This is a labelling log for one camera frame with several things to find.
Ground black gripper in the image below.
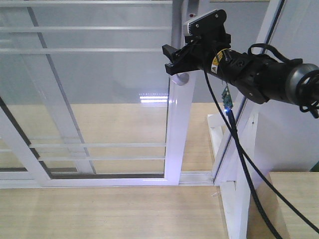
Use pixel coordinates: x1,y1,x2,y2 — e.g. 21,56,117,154
162,33,231,75

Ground white fixed glass door panel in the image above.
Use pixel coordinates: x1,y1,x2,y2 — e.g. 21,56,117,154
0,2,96,183

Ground white door frame post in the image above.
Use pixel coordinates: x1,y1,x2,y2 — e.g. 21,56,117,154
206,0,319,239

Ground black braided cable front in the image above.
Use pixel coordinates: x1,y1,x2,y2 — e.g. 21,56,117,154
203,67,284,239

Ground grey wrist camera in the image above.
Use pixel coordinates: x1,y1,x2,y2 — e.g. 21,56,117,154
182,9,227,37

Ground aluminium floor door track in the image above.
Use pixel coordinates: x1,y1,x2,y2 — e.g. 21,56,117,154
0,171,213,189

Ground black braided cable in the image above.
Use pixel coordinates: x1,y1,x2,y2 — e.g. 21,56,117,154
229,109,319,235
203,67,284,239

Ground black braided cable rear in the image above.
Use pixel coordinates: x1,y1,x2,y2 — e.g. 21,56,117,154
229,109,319,235

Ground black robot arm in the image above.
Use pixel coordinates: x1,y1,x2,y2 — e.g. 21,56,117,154
162,33,319,112

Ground white framed sliding glass door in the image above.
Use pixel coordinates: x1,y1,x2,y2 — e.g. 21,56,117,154
0,0,195,184

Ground green circuit board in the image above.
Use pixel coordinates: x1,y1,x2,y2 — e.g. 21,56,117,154
222,85,233,111

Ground light wooden box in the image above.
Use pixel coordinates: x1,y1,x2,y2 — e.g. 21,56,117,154
247,172,319,239

